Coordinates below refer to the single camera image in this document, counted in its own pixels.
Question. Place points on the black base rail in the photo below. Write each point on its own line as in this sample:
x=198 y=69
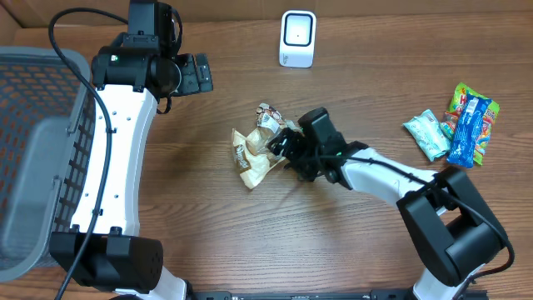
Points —
x=384 y=294

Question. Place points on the cookie bag brown white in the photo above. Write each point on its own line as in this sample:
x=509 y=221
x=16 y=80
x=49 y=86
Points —
x=252 y=158

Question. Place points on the white barcode scanner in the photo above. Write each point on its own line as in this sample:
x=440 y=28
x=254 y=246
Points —
x=297 y=39

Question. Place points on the green Haribo candy bag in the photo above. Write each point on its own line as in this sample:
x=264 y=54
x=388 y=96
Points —
x=452 y=114

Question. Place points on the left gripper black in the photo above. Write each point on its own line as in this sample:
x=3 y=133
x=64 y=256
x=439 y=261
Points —
x=193 y=84

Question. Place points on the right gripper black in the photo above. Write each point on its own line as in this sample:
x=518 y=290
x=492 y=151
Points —
x=286 y=143

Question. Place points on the blue snack wrapper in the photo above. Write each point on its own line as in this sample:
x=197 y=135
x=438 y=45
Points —
x=468 y=129

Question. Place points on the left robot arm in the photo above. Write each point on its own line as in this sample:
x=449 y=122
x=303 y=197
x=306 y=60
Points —
x=140 y=69

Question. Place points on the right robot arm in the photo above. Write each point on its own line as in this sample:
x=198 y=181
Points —
x=456 y=235

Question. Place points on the grey plastic shopping basket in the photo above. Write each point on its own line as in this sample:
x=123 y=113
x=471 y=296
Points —
x=47 y=126

